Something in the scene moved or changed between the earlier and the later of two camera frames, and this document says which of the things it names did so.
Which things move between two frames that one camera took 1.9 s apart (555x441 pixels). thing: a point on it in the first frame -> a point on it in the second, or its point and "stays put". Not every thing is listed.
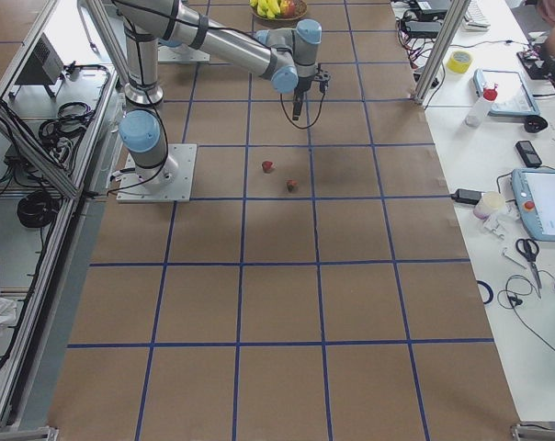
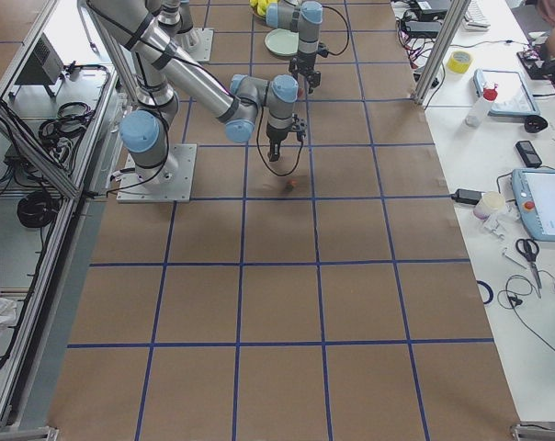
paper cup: [488, 204] stays put
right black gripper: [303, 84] -> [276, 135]
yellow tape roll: [459, 62] stays put
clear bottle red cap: [480, 109] stays put
